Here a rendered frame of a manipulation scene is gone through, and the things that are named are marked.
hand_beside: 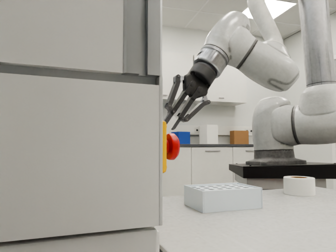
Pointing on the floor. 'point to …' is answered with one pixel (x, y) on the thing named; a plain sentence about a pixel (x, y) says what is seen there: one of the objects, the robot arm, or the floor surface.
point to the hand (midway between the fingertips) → (167, 126)
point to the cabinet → (91, 242)
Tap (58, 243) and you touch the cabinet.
